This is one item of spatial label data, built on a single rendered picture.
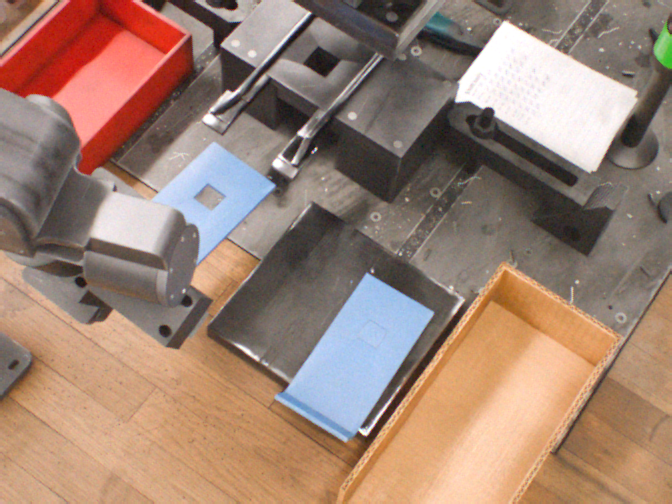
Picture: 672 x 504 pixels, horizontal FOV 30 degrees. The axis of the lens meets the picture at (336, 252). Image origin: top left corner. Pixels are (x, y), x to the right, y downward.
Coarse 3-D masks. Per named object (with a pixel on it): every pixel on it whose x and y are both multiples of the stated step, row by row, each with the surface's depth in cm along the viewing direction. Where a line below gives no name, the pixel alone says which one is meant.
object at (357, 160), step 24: (240, 72) 117; (264, 96) 117; (288, 96) 115; (264, 120) 121; (360, 144) 113; (432, 144) 120; (336, 168) 119; (360, 168) 117; (384, 168) 114; (408, 168) 116; (384, 192) 117
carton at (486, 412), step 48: (528, 288) 109; (480, 336) 112; (528, 336) 113; (576, 336) 110; (432, 384) 110; (480, 384) 110; (528, 384) 111; (576, 384) 111; (384, 432) 101; (432, 432) 108; (480, 432) 108; (528, 432) 108; (384, 480) 106; (432, 480) 106; (480, 480) 106; (528, 480) 100
